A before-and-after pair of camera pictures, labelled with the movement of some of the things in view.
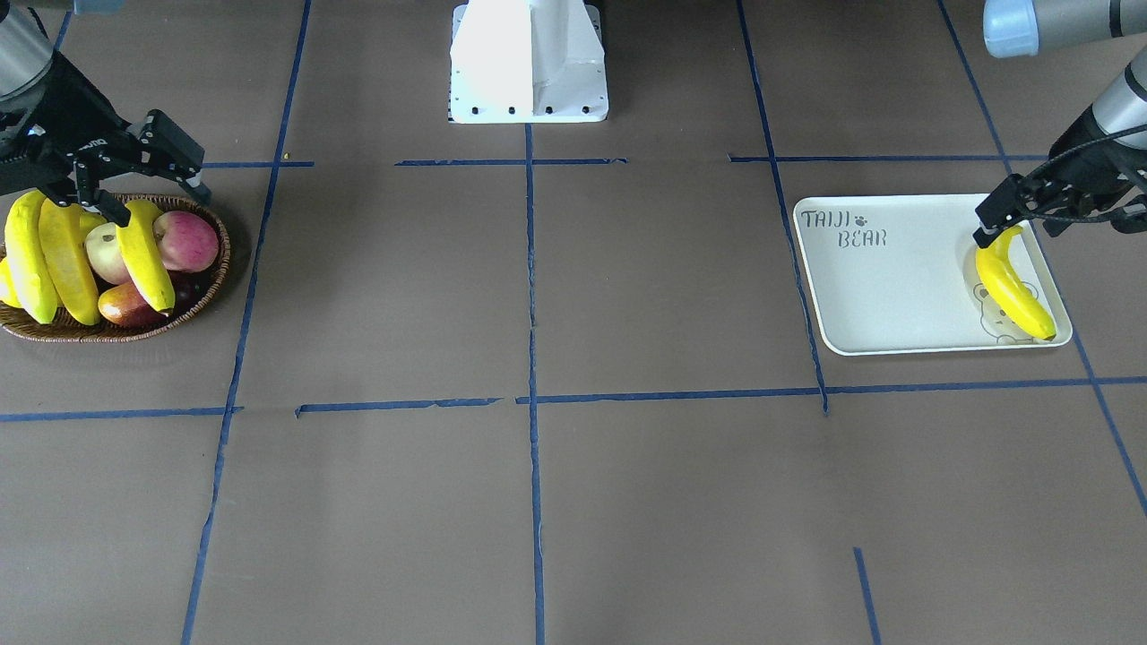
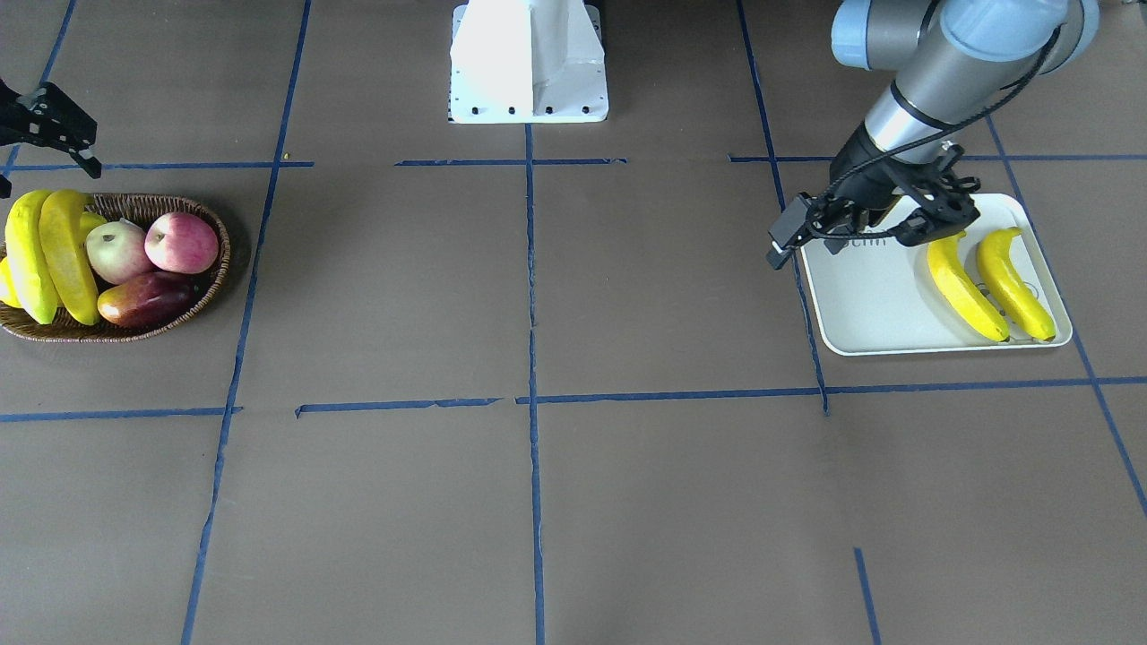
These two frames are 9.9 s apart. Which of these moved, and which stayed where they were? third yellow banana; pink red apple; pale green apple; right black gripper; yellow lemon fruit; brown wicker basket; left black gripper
Moved: right black gripper; left black gripper
Stayed: pale green apple; yellow lemon fruit; brown wicker basket; third yellow banana; pink red apple
